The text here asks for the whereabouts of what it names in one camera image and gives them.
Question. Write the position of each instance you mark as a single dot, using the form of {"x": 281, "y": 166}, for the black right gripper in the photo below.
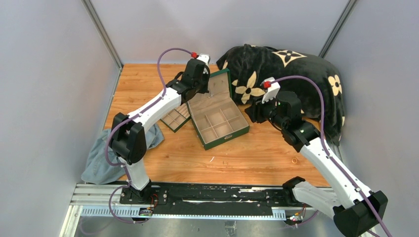
{"x": 254, "y": 112}

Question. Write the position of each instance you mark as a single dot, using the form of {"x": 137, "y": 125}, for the green jewelry box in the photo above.
{"x": 217, "y": 120}

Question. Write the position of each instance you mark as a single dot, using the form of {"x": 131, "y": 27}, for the green jewelry tray insert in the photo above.
{"x": 176, "y": 118}

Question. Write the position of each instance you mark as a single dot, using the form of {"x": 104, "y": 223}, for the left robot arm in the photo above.
{"x": 127, "y": 138}

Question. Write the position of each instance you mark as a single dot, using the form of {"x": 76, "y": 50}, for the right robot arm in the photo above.
{"x": 314, "y": 150}

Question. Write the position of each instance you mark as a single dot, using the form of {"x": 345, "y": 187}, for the black floral plush blanket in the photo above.
{"x": 316, "y": 82}

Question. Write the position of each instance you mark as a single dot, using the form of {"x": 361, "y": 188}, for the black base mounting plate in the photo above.
{"x": 210, "y": 199}

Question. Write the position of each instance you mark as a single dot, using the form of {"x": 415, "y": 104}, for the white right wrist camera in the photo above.
{"x": 271, "y": 87}

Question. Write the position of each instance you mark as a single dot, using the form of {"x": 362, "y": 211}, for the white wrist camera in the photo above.
{"x": 206, "y": 59}
{"x": 271, "y": 87}

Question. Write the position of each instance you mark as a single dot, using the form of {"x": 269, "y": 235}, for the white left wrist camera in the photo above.
{"x": 206, "y": 59}

